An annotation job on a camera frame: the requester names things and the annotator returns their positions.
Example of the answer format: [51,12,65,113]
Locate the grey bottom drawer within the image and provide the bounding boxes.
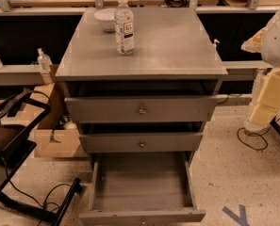
[79,152,206,226]

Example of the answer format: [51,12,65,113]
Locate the grey drawer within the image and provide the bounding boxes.
[65,96,217,123]
[79,152,206,226]
[79,133,203,153]

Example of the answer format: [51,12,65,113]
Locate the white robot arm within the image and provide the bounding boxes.
[241,9,280,132]

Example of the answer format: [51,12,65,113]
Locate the grey wooden drawer cabinet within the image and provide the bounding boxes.
[55,7,229,171]

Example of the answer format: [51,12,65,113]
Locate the grey top drawer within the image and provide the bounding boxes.
[65,96,217,123]

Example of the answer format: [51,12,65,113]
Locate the grey middle drawer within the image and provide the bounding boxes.
[79,133,203,153]

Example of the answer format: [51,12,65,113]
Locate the cardboard box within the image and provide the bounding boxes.
[20,64,88,159]

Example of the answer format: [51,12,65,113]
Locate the clear plastic water bottle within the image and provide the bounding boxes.
[114,0,134,55]

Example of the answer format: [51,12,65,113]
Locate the white ceramic bowl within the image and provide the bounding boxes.
[94,8,115,32]

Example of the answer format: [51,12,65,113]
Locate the small white pump bottle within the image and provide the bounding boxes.
[213,39,220,60]

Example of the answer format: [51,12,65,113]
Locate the clear pump bottle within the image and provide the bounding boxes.
[38,48,52,71]

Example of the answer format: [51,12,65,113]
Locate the black metal cart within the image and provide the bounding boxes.
[0,89,82,226]

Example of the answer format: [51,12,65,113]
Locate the black floor cable right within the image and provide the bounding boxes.
[236,105,280,152]

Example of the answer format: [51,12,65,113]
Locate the black floor cable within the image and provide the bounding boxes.
[236,105,280,152]
[1,157,73,226]

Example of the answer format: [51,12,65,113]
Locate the black floor cable left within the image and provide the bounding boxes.
[1,157,73,226]

